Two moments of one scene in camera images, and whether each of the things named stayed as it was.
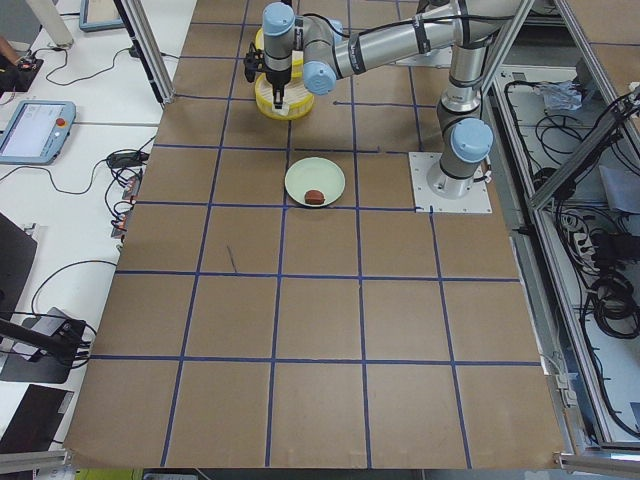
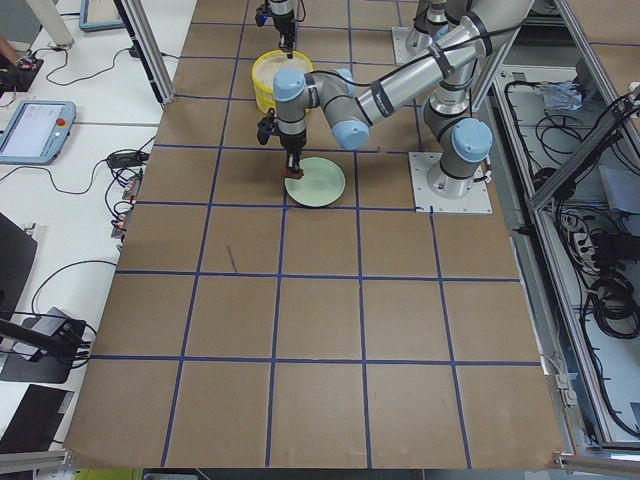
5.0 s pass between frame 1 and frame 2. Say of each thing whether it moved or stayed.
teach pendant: stayed
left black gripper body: moved
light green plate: stayed
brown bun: moved
